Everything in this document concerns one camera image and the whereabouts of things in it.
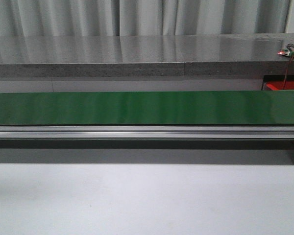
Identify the green conveyor belt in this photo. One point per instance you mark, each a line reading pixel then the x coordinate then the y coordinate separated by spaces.
pixel 148 108

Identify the grey stone counter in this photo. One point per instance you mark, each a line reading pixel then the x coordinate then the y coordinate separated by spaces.
pixel 129 56

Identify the red plastic bin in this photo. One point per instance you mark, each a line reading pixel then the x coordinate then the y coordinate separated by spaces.
pixel 278 85

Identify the small green circuit board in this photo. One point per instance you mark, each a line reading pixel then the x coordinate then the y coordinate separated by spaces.
pixel 288 52

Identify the grey curtain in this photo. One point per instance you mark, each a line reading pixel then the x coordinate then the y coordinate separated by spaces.
pixel 141 17

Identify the aluminium conveyor frame rail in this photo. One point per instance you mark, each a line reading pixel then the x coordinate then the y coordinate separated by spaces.
pixel 149 132

